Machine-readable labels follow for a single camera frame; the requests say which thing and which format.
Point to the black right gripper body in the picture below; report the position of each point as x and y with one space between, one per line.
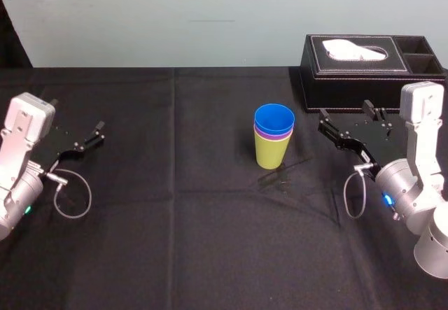
379 142

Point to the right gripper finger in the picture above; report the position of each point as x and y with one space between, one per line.
330 129
377 113

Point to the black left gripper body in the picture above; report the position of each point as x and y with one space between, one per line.
57 142

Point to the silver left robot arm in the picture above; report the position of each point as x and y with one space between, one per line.
17 156

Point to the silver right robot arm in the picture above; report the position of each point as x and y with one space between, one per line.
416 184

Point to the black leather tissue box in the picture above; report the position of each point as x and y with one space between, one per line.
350 86

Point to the blue plastic cup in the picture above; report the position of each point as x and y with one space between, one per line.
274 119

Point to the yellow-green plastic cup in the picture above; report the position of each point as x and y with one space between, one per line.
271 154

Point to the purple plastic cup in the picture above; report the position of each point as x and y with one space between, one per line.
260 134

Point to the white tissue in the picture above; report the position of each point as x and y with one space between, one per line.
344 49

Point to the dark panel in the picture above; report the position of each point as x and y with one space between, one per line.
12 44

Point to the black table cloth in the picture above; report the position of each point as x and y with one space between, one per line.
196 247

